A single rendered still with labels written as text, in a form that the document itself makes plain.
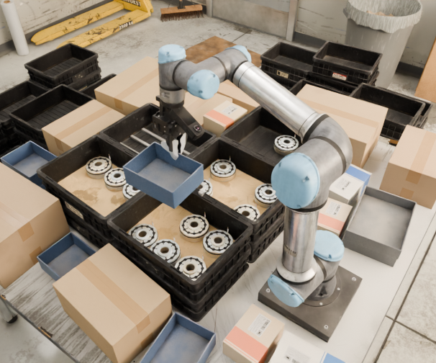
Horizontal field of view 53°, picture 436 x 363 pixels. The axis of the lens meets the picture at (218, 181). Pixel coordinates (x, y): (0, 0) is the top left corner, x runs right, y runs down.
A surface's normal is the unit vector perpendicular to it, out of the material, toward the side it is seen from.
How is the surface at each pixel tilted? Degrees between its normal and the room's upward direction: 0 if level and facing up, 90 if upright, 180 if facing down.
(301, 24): 90
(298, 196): 83
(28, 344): 0
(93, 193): 0
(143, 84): 0
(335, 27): 90
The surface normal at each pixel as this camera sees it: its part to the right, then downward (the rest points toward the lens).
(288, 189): -0.71, 0.40
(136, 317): 0.00, -0.73
